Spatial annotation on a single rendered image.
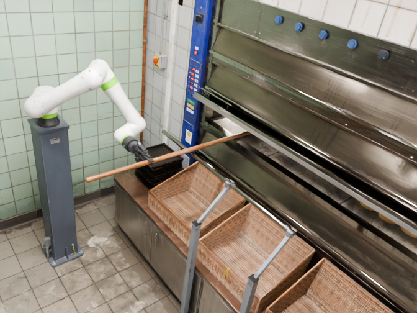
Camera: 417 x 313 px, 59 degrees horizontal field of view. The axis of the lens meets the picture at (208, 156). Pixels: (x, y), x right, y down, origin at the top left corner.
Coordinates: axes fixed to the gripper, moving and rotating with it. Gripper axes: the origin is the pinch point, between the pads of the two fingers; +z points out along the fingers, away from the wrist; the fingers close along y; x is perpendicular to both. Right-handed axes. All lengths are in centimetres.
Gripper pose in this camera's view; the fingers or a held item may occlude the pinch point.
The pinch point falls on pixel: (149, 161)
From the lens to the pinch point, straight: 227.4
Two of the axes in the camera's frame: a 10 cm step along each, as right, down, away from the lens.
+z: 6.2, 4.7, -6.3
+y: -1.2, 8.5, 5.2
